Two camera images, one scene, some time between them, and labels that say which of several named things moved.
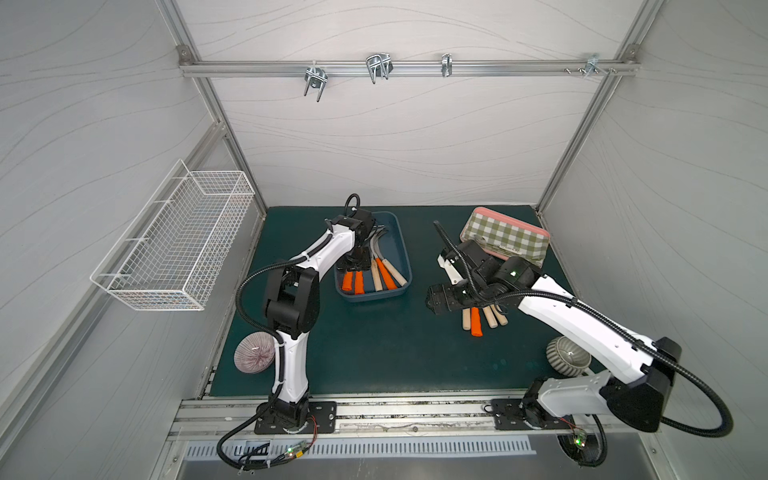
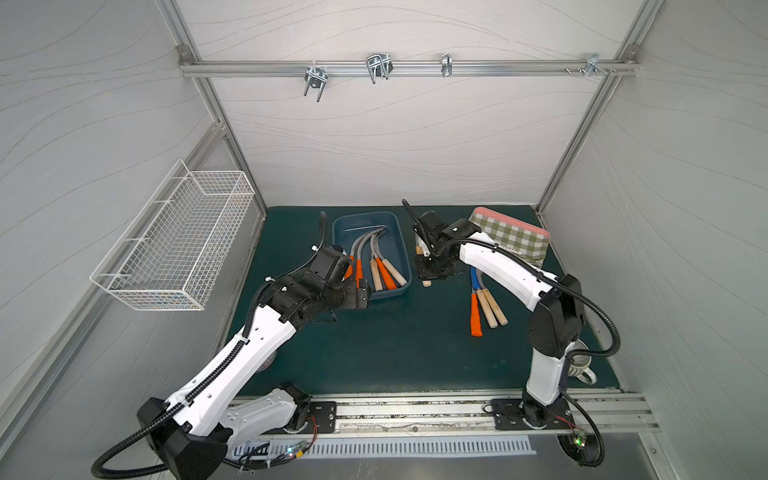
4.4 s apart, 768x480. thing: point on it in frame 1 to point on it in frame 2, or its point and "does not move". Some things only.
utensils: (387, 263) does not move
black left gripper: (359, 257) to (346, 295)
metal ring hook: (446, 64) does not move
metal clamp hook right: (592, 65) does not move
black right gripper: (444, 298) to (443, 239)
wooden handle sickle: (490, 317) does not move
